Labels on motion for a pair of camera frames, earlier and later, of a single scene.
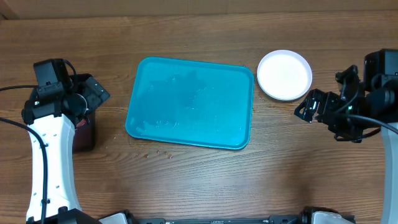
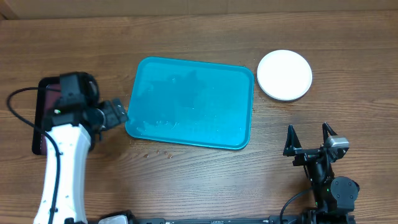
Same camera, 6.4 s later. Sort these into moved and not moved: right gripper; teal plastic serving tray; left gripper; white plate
Moved: left gripper; right gripper
Not moved: teal plastic serving tray; white plate
